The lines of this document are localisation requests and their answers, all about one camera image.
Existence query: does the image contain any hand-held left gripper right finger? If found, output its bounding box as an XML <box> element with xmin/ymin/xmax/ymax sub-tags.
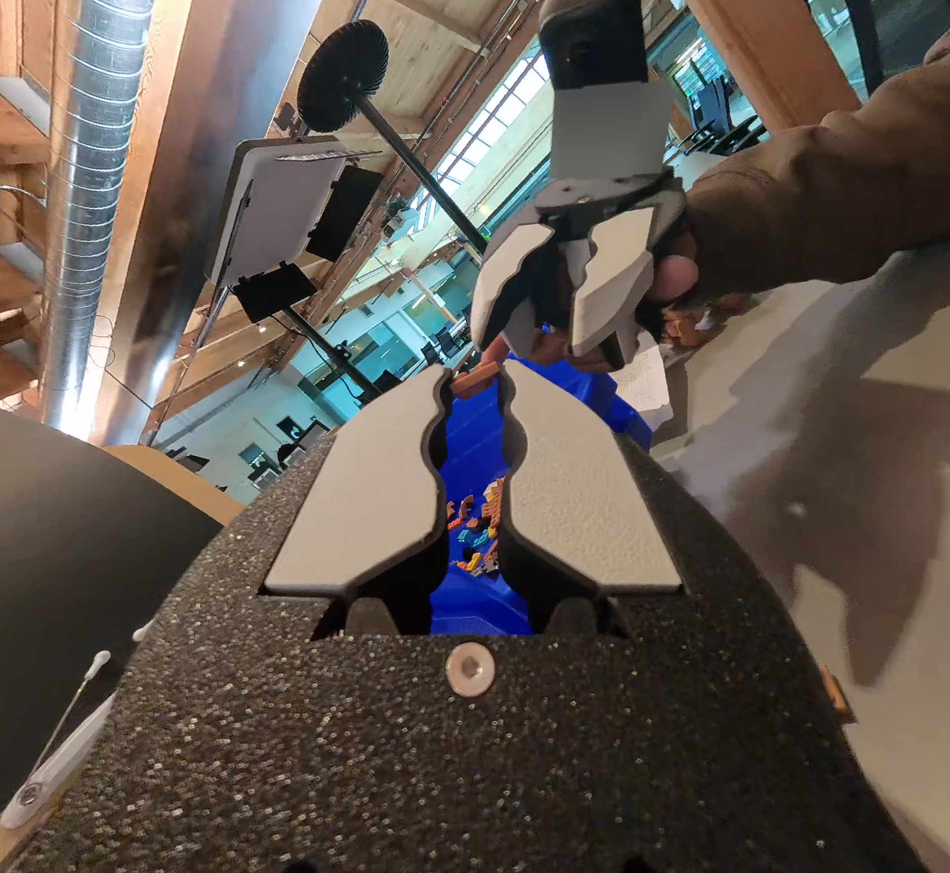
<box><xmin>497</xmin><ymin>359</ymin><xmax>684</xmax><ymax>597</ymax></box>

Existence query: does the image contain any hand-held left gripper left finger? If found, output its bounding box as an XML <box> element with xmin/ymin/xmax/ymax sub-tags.
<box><xmin>263</xmin><ymin>365</ymin><xmax>454</xmax><ymax>597</ymax></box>

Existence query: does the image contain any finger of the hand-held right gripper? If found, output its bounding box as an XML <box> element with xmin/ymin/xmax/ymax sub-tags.
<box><xmin>470</xmin><ymin>222</ymin><xmax>558</xmax><ymax>354</ymax></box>
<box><xmin>570</xmin><ymin>214</ymin><xmax>657</xmax><ymax>358</ymax></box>

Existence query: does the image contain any brick chunk with coloured studs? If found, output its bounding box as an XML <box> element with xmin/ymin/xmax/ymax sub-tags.
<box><xmin>450</xmin><ymin>362</ymin><xmax>500</xmax><ymax>399</ymax></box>

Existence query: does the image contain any blue plastic bin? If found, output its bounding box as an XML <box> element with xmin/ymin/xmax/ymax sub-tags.
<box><xmin>429</xmin><ymin>324</ymin><xmax>654</xmax><ymax>636</ymax></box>

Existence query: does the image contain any person's right forearm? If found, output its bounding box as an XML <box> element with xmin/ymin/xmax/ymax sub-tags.
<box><xmin>683</xmin><ymin>30</ymin><xmax>950</xmax><ymax>302</ymax></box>

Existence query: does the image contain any person's right hand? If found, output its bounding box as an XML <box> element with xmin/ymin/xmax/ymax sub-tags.
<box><xmin>652</xmin><ymin>231</ymin><xmax>702</xmax><ymax>304</ymax></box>

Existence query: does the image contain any tan brown brick figure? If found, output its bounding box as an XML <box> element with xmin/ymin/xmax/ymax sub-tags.
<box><xmin>661</xmin><ymin>294</ymin><xmax>743</xmax><ymax>350</ymax></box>

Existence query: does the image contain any pile of loose toy bricks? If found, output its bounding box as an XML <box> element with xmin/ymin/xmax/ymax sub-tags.
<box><xmin>445</xmin><ymin>476</ymin><xmax>509</xmax><ymax>577</ymax></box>

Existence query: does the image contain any white circle-patterned sheet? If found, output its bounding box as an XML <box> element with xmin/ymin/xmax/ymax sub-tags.
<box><xmin>616</xmin><ymin>346</ymin><xmax>672</xmax><ymax>417</ymax></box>

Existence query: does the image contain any wooden column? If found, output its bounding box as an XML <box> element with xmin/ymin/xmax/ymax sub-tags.
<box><xmin>638</xmin><ymin>0</ymin><xmax>865</xmax><ymax>135</ymax></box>

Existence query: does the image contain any black stand bar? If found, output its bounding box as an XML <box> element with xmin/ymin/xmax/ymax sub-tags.
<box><xmin>278</xmin><ymin>309</ymin><xmax>380</xmax><ymax>400</ymax></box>

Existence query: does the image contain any white-backed light panel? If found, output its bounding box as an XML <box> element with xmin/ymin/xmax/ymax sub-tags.
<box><xmin>204</xmin><ymin>134</ymin><xmax>384</xmax><ymax>325</ymax></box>

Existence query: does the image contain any black floor lamp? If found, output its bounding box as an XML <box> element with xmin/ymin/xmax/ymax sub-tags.
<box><xmin>297</xmin><ymin>19</ymin><xmax>487</xmax><ymax>254</ymax></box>

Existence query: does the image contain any black plywood-edged panel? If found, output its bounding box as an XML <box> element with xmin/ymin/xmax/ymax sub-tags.
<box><xmin>0</xmin><ymin>409</ymin><xmax>247</xmax><ymax>844</ymax></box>

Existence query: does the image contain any black office chair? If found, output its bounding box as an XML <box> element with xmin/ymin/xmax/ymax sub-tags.
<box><xmin>835</xmin><ymin>0</ymin><xmax>950</xmax><ymax>98</ymax></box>

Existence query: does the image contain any silver air duct with grille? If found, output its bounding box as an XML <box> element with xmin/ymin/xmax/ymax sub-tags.
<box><xmin>41</xmin><ymin>0</ymin><xmax>164</xmax><ymax>436</ymax></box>

